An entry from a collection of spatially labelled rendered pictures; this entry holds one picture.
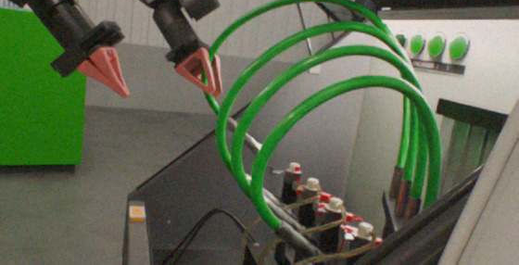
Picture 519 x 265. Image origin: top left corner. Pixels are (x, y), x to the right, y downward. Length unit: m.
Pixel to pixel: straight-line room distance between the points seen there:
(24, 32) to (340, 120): 3.11
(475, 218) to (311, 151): 0.70
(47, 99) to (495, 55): 3.52
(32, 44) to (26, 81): 0.29
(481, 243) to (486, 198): 0.04
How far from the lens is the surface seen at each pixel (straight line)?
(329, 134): 1.14
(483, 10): 0.85
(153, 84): 7.29
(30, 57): 3.93
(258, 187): 0.49
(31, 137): 4.05
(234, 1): 7.54
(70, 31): 0.69
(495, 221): 0.45
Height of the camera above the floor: 1.35
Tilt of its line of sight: 12 degrees down
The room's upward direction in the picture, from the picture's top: 8 degrees clockwise
